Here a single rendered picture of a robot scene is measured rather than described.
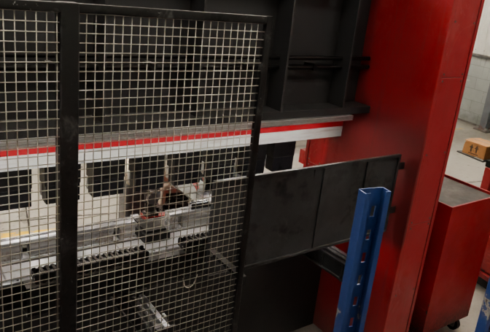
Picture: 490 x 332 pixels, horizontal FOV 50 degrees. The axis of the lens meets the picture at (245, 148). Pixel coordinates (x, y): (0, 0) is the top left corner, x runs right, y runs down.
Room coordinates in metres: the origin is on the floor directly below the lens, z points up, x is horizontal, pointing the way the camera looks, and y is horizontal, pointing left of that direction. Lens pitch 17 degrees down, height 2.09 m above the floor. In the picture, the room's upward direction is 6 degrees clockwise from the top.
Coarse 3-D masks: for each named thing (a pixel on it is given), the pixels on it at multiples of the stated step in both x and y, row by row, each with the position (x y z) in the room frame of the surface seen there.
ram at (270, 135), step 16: (272, 128) 2.70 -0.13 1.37; (288, 128) 2.77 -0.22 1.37; (304, 128) 2.84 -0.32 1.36; (320, 128) 2.91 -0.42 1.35; (336, 128) 2.99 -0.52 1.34; (80, 144) 2.10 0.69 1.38; (96, 144) 2.14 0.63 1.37; (112, 144) 2.18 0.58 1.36; (128, 144) 2.22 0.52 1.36; (144, 144) 2.27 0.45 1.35; (176, 144) 2.37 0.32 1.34; (192, 144) 2.42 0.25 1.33; (208, 144) 2.47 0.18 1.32; (224, 144) 2.53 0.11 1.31; (16, 160) 1.94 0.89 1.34; (32, 160) 1.98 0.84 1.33; (48, 160) 2.02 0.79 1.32; (80, 160) 2.10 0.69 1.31; (96, 160) 2.14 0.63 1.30; (112, 160) 2.18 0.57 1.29
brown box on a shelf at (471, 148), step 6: (474, 138) 4.12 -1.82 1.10; (480, 138) 4.16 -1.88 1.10; (468, 144) 4.03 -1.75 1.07; (474, 144) 3.99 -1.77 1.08; (480, 144) 3.95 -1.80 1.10; (486, 144) 3.95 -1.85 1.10; (462, 150) 4.06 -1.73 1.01; (468, 150) 4.02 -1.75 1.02; (474, 150) 3.98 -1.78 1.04; (480, 150) 3.94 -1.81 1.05; (486, 150) 3.91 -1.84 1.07; (468, 156) 3.99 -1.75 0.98; (474, 156) 3.97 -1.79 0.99; (480, 156) 3.93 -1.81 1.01; (486, 156) 3.92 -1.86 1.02
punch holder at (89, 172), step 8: (120, 160) 2.20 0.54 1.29; (104, 168) 2.16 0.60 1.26; (112, 168) 2.18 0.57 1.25; (120, 168) 2.20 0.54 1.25; (88, 176) 2.17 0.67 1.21; (104, 176) 2.16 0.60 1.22; (112, 176) 2.18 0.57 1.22; (120, 176) 2.20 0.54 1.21; (88, 184) 2.18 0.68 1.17; (104, 184) 2.16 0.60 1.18; (112, 184) 2.18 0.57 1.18; (120, 184) 2.20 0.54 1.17; (88, 192) 2.17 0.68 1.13; (104, 192) 2.16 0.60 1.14; (112, 192) 2.18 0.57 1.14; (120, 192) 2.21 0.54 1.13
